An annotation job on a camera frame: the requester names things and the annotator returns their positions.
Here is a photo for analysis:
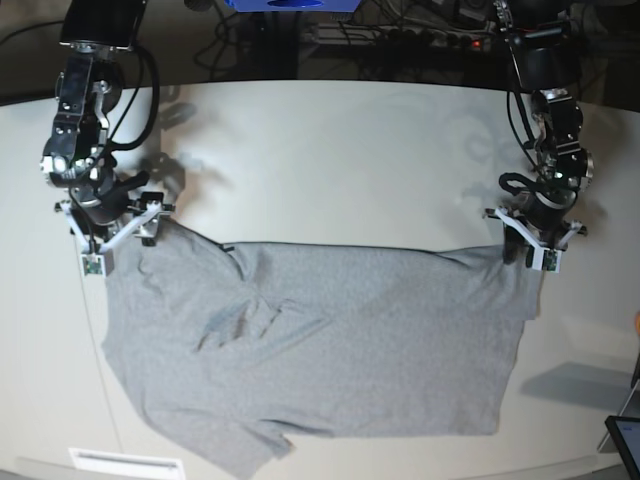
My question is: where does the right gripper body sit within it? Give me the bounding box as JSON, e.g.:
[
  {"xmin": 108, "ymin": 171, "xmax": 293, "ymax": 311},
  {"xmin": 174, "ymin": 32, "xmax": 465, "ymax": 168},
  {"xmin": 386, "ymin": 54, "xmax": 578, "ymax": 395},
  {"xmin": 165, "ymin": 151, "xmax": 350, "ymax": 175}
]
[{"xmin": 54, "ymin": 171, "xmax": 175, "ymax": 250}]

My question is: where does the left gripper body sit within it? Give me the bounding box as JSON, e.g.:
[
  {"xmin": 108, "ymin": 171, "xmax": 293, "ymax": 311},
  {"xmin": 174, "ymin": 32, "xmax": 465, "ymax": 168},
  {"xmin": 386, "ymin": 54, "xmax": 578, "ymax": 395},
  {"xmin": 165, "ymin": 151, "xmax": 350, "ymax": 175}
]
[{"xmin": 483, "ymin": 192, "xmax": 586, "ymax": 250}]

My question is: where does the grey T-shirt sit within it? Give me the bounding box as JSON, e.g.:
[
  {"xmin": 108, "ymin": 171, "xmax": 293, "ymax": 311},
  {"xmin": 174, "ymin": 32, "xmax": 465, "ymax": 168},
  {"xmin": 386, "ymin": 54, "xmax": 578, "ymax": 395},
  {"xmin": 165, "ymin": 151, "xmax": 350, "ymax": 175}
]
[{"xmin": 102, "ymin": 222, "xmax": 541, "ymax": 479}]

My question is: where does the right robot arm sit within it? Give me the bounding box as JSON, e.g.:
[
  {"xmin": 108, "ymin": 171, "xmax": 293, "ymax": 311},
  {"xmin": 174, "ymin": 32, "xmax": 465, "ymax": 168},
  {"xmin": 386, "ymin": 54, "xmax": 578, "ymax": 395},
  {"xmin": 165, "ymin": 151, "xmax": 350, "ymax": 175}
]
[{"xmin": 40, "ymin": 1, "xmax": 167, "ymax": 255}]

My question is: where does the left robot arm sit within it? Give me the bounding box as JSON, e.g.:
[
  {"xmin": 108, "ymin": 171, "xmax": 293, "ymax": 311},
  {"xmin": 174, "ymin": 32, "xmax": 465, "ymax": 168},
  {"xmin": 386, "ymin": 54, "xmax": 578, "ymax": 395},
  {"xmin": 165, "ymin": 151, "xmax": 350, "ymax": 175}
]
[{"xmin": 486, "ymin": 1, "xmax": 594, "ymax": 273}]

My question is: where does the black tablet on stand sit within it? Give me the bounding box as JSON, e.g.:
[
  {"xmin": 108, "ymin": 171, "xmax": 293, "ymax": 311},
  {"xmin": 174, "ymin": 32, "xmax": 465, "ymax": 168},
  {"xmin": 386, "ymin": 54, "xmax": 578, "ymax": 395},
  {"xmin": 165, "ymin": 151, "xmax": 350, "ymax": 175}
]
[{"xmin": 605, "ymin": 416, "xmax": 639, "ymax": 480}]

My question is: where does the black power strip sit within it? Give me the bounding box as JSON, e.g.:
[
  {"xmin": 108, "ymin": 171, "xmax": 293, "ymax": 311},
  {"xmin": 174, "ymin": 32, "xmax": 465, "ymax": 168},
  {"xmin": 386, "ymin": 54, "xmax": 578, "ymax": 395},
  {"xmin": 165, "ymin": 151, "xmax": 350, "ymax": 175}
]
[{"xmin": 301, "ymin": 22, "xmax": 492, "ymax": 53}]

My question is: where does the blue box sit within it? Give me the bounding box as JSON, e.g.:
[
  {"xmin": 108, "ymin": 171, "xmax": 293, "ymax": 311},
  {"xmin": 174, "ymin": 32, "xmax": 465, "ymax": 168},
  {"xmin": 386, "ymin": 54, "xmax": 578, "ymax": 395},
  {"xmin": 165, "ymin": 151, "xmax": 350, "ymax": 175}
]
[{"xmin": 225, "ymin": 0, "xmax": 361, "ymax": 13}]

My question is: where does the white label strip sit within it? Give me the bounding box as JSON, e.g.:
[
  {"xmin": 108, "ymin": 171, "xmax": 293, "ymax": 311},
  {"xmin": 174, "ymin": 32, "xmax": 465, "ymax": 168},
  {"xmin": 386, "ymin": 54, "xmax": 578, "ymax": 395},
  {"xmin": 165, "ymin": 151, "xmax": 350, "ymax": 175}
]
[{"xmin": 69, "ymin": 448, "xmax": 186, "ymax": 479}]

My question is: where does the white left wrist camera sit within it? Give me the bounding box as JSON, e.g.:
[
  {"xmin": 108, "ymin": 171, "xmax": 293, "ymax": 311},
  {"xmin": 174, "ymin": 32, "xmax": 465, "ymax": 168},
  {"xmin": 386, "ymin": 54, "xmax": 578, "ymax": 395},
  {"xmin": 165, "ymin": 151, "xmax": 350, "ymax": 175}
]
[{"xmin": 526, "ymin": 245, "xmax": 563, "ymax": 273}]

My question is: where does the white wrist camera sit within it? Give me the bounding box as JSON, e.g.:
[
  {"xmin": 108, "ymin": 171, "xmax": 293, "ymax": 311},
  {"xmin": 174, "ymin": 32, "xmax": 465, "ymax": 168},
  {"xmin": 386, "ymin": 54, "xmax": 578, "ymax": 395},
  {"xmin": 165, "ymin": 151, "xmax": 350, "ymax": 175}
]
[
  {"xmin": 80, "ymin": 250, "xmax": 114, "ymax": 277},
  {"xmin": 526, "ymin": 245, "xmax": 563, "ymax": 273}
]

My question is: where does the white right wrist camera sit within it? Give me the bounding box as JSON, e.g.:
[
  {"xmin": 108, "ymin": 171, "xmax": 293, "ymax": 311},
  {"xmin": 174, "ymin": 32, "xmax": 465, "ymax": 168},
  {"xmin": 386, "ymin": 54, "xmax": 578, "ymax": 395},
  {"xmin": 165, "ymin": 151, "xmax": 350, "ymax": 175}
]
[{"xmin": 80, "ymin": 250, "xmax": 114, "ymax": 277}]

